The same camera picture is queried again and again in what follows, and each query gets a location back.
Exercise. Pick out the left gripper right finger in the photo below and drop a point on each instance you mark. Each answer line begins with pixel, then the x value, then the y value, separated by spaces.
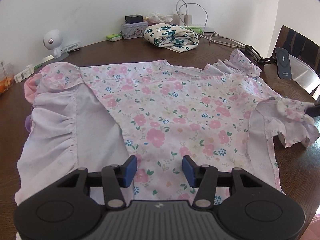
pixel 203 178

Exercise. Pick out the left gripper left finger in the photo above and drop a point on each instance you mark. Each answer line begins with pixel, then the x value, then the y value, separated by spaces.
pixel 114 178

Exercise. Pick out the pink floral dress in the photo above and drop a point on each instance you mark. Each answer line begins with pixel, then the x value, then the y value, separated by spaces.
pixel 223 115

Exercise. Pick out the pink blue purple garment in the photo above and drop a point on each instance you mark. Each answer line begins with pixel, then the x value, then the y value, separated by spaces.
pixel 30 93

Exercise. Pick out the white small device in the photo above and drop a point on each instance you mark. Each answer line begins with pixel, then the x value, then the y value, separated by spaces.
pixel 71 47

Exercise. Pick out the green tissue pack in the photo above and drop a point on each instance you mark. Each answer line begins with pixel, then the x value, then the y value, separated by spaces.
pixel 114 37

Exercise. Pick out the folded teal floral cloth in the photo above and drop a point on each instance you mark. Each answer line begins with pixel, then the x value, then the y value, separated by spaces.
pixel 171 36

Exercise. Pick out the clear box orange snacks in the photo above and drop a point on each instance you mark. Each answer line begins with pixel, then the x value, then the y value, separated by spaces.
pixel 6 77

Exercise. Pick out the lavender tin box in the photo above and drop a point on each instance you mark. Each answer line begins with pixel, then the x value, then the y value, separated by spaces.
pixel 133 30

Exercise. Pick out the white power strip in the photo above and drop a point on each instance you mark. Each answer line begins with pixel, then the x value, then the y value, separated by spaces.
pixel 205 29

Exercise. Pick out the white round robot toy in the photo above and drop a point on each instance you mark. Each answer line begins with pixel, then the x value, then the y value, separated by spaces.
pixel 53 40

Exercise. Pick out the white power adapter right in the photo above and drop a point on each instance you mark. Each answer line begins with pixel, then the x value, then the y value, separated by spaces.
pixel 188 20

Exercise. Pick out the white power adapter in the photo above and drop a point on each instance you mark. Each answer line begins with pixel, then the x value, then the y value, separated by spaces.
pixel 177 20
pixel 188 20

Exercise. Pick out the black charger block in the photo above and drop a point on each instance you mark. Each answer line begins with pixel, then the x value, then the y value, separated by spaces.
pixel 131 19

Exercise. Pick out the dark wooden chair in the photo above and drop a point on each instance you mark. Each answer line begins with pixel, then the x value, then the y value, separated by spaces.
pixel 304 59

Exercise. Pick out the white power adapter left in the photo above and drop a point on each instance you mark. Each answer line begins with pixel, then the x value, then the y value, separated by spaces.
pixel 177 20

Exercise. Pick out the crumpled white tissue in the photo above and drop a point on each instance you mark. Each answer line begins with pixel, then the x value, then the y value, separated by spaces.
pixel 156 18

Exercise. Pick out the black wireless charger stand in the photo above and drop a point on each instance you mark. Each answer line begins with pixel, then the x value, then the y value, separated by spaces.
pixel 283 63

